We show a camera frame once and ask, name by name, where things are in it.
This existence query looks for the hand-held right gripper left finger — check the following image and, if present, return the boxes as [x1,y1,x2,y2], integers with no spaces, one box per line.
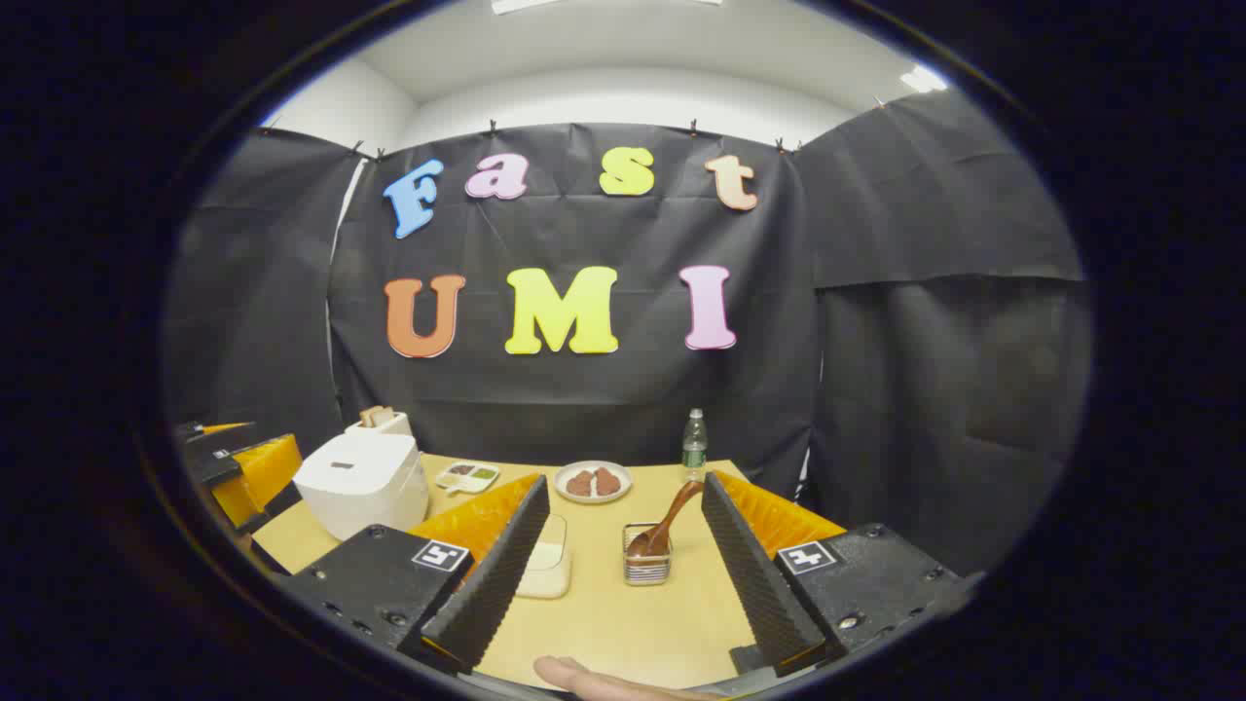
[282,474,551,675]

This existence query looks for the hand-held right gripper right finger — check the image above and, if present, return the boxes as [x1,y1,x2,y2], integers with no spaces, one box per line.
[701,470,974,678]

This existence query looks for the white rice cooker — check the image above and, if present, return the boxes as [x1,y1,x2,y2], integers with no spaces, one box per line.
[292,431,430,542]

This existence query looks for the brown wooden spoon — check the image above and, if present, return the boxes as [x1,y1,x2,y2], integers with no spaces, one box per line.
[628,480,705,559]

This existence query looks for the wire chopstick holder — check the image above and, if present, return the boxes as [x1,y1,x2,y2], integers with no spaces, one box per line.
[623,523,674,587]

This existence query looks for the clear plastic container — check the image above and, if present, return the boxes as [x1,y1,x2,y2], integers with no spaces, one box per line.
[514,513,573,600]

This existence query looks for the small white side dish tray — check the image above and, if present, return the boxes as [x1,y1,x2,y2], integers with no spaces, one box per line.
[435,461,501,496]

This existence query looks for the white toaster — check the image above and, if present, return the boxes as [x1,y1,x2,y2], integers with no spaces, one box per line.
[346,410,414,439]

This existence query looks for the round white plate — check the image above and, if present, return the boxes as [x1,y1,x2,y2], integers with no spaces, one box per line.
[554,461,634,504]

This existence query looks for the green label water bottle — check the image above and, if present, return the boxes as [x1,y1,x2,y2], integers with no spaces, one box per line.
[681,409,709,483]

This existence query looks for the black backdrop cloth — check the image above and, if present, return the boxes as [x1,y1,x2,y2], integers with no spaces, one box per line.
[165,92,1091,575]

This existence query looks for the long ceiling light panel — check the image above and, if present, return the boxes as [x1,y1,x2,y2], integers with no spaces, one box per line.
[492,0,726,16]

